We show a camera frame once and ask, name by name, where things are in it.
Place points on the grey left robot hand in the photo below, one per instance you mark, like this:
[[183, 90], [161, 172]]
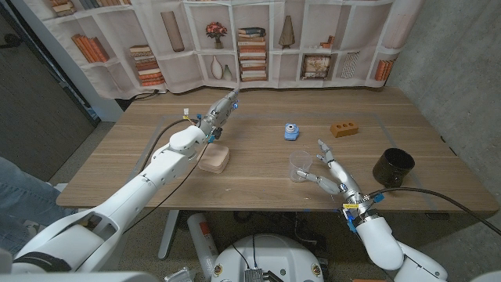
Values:
[[219, 113]]

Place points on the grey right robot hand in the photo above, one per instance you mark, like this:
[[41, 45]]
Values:
[[340, 176]]

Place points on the clear plastic measuring cup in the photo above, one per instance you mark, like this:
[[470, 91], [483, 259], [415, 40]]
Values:
[[299, 164]]

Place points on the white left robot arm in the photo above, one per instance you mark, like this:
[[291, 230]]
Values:
[[129, 199]]

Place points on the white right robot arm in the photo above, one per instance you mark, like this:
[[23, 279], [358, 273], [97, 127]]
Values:
[[377, 239]]

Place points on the black cup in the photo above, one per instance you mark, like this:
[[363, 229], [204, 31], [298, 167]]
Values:
[[391, 172]]

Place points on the orange brick block with holes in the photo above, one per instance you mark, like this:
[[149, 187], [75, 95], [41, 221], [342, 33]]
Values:
[[344, 129]]

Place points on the printed bookshelf backdrop cloth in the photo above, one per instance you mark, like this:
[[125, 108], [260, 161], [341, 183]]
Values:
[[180, 70]]

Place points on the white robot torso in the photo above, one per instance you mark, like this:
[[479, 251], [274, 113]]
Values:
[[270, 254]]

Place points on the white roll with orange label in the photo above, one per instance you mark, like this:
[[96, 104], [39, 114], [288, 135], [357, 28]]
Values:
[[203, 243]]

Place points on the white table leg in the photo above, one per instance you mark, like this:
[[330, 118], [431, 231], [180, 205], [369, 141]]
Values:
[[168, 235]]

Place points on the dark grey door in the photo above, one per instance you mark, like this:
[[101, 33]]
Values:
[[39, 117]]

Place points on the person leg in jeans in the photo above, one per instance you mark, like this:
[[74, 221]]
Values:
[[23, 196]]

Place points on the blue toy camera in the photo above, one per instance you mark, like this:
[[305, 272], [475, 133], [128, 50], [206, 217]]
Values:
[[291, 133]]

